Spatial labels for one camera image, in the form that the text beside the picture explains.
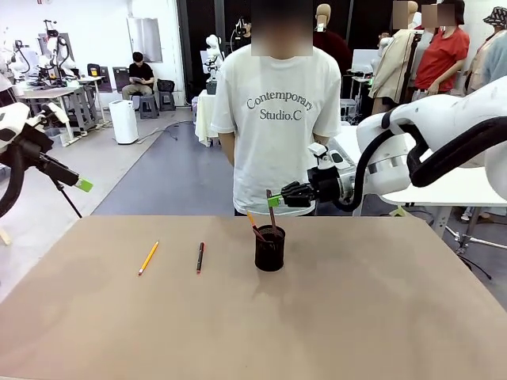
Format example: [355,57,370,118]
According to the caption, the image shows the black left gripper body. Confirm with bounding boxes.
[18,125,55,160]

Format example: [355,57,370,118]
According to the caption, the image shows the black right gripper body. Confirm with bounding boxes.
[307,166,342,205]

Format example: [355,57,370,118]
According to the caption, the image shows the person's right forearm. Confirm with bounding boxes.
[219,132,235,165]

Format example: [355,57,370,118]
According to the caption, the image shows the black mesh pen holder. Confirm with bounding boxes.
[254,225,286,272]

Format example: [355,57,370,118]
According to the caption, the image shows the grey lab desk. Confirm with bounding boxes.
[15,75,105,139]

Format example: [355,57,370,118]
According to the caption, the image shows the person in white t-shirt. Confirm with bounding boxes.
[210,0,342,217]

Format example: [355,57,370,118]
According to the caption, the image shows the white air purifier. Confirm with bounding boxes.
[109,99,139,146]

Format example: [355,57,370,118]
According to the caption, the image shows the grey plastic stool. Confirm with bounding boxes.
[138,94,160,120]

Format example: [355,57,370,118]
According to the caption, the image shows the cream cloth covered table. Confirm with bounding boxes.
[195,89,221,148]

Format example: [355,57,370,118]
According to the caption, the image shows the seated person in black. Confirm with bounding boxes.
[121,51,156,102]

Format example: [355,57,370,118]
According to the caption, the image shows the mannequin in beige coat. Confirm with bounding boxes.
[368,0,421,114]

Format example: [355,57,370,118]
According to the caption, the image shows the mannequin in dark red top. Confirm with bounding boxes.
[314,3,353,76]

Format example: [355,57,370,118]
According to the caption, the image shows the white whiteboard panel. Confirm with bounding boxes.
[126,16,164,63]

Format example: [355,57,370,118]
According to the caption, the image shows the silver tripod legs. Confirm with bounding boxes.
[442,224,493,280]

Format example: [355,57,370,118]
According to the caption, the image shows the mannequin with bucket hat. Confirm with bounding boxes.
[467,6,507,96]

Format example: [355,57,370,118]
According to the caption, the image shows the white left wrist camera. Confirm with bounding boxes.
[39,103,69,128]

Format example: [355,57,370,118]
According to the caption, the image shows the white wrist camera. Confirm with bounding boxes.
[39,103,69,128]
[307,142,352,168]

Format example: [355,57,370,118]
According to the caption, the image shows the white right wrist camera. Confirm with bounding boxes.
[307,142,352,168]

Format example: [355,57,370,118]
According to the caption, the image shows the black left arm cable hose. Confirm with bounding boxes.
[0,146,29,219]

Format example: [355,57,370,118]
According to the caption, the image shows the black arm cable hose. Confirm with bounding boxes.
[0,146,29,219]
[335,116,507,213]

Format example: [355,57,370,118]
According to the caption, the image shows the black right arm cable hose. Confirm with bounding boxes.
[335,116,507,213]

